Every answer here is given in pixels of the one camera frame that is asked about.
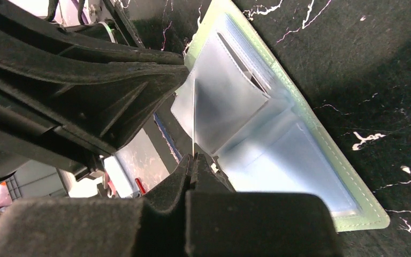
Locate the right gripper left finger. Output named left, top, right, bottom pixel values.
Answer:
left=0, top=154, right=193, bottom=256

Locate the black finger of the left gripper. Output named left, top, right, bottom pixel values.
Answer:
left=0, top=1, right=188, bottom=181

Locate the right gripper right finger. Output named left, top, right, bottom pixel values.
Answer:
left=186, top=153, right=343, bottom=256

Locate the mint green card holder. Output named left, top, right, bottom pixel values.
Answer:
left=171, top=1, right=390, bottom=232

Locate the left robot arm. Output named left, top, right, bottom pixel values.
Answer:
left=0, top=1, right=188, bottom=183

